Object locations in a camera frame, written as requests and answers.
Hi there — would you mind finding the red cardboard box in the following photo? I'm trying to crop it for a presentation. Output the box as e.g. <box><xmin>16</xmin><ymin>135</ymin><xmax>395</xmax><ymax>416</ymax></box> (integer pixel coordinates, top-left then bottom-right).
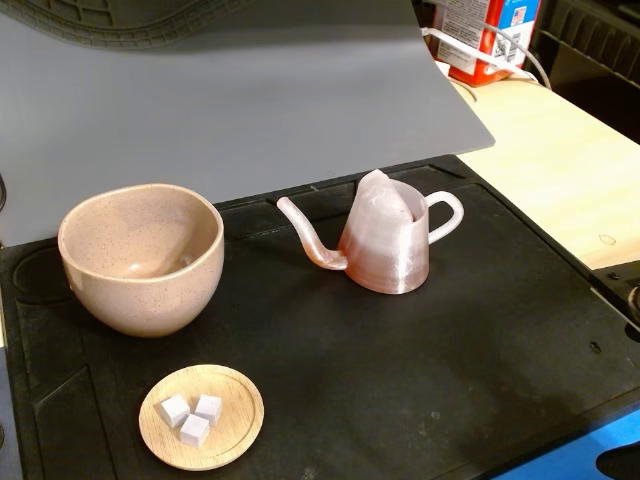
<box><xmin>429</xmin><ymin>0</ymin><xmax>544</xmax><ymax>87</ymax></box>

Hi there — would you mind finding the thin grey cable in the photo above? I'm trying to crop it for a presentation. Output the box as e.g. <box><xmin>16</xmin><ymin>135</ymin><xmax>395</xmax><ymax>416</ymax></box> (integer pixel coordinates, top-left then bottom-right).
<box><xmin>479</xmin><ymin>19</ymin><xmax>554</xmax><ymax>91</ymax></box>

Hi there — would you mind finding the translucent pink plastic kettle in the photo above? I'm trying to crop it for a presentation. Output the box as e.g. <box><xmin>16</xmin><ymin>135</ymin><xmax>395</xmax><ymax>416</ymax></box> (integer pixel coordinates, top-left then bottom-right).
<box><xmin>276</xmin><ymin>168</ymin><xmax>465</xmax><ymax>295</ymax></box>

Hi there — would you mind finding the round wooden coaster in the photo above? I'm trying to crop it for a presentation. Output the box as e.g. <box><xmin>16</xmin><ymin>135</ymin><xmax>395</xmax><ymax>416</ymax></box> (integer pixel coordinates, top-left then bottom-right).
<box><xmin>138</xmin><ymin>363</ymin><xmax>265</xmax><ymax>472</ymax></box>

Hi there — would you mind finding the dark grey ribbed mat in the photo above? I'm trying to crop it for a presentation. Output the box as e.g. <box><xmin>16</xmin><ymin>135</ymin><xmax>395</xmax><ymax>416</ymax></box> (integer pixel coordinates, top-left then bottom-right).
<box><xmin>0</xmin><ymin>0</ymin><xmax>261</xmax><ymax>51</ymax></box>

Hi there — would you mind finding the smooth grey sheet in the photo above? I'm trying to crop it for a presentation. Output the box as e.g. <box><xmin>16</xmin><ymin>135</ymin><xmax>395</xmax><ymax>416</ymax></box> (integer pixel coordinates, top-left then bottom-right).
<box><xmin>0</xmin><ymin>0</ymin><xmax>496</xmax><ymax>249</ymax></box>

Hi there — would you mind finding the black silicone work mat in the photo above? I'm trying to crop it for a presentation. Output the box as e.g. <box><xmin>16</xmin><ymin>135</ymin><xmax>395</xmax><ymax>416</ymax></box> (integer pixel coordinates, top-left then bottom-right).
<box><xmin>0</xmin><ymin>154</ymin><xmax>640</xmax><ymax>480</ymax></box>

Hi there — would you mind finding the black plastic crate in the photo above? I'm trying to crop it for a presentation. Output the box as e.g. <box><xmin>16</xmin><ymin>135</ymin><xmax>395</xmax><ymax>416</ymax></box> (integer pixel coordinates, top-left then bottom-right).
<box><xmin>524</xmin><ymin>0</ymin><xmax>640</xmax><ymax>146</ymax></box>

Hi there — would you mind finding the beige speckled ceramic cup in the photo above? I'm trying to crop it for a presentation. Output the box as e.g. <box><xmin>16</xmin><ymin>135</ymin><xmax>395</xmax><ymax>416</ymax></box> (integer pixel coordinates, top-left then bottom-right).
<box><xmin>57</xmin><ymin>183</ymin><xmax>226</xmax><ymax>339</ymax></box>

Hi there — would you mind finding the flat white cable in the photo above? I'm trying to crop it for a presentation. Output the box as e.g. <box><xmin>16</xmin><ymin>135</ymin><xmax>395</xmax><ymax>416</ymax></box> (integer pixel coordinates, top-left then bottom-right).
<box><xmin>419</xmin><ymin>27</ymin><xmax>539</xmax><ymax>84</ymax></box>

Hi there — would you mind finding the small white cube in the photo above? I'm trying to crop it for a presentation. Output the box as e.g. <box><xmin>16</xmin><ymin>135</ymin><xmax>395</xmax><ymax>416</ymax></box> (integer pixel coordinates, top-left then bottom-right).
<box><xmin>193</xmin><ymin>393</ymin><xmax>224</xmax><ymax>427</ymax></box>
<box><xmin>178</xmin><ymin>413</ymin><xmax>211</xmax><ymax>449</ymax></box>
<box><xmin>159</xmin><ymin>393</ymin><xmax>191</xmax><ymax>430</ymax></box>

